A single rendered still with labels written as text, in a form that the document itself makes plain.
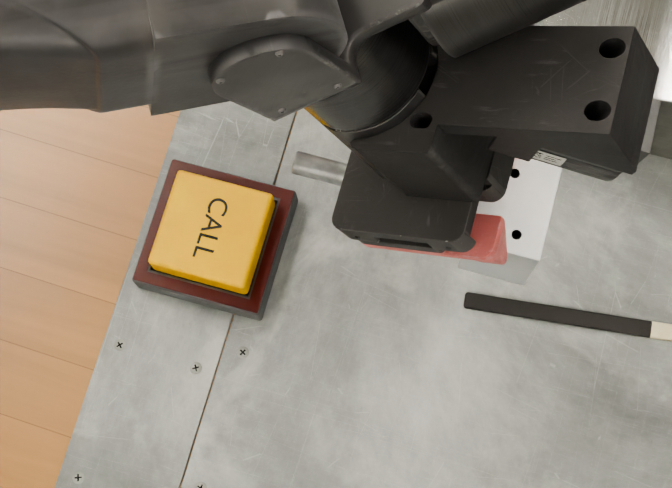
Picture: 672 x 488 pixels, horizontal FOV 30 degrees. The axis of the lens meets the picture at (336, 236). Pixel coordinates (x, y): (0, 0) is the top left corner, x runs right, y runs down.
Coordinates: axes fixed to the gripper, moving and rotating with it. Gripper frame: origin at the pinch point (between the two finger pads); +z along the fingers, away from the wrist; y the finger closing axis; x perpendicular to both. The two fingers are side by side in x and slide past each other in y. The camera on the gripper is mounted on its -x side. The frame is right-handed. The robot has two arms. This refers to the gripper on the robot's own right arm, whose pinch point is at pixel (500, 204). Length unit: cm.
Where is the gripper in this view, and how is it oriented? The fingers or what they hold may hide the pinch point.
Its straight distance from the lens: 62.2
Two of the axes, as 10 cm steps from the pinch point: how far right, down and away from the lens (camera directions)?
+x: -8.4, -1.0, 5.3
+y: 2.7, -9.3, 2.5
